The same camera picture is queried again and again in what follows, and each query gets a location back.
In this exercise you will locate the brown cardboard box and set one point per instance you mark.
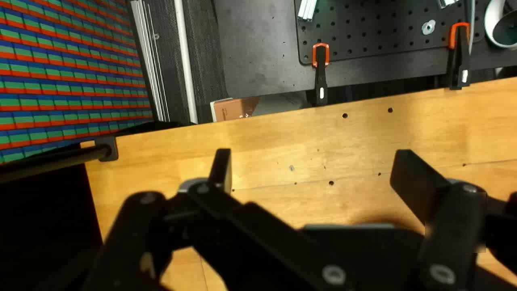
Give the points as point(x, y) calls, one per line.
point(232, 108)

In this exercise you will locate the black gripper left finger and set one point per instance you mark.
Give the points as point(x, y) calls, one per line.
point(248, 247)

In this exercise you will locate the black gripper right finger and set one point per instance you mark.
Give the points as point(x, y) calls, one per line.
point(460, 218)

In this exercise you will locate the orange black left clamp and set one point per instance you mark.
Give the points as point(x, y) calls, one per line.
point(319, 60)

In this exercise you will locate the striped colourful screen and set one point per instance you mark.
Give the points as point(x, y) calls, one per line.
point(69, 69)

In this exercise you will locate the white tape roll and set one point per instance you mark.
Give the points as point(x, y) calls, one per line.
point(499, 24)

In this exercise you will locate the black perforated board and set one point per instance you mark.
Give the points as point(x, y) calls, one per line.
point(374, 27)

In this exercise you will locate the white vertical rail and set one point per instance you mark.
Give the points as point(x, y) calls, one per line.
point(185, 60)

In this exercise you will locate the orange black right clamp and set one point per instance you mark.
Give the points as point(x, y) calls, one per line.
point(458, 56)

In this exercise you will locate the orange black clamp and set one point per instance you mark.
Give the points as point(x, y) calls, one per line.
point(458, 56)
point(319, 60)

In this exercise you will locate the black metal rod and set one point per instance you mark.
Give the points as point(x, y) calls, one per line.
point(101, 148)

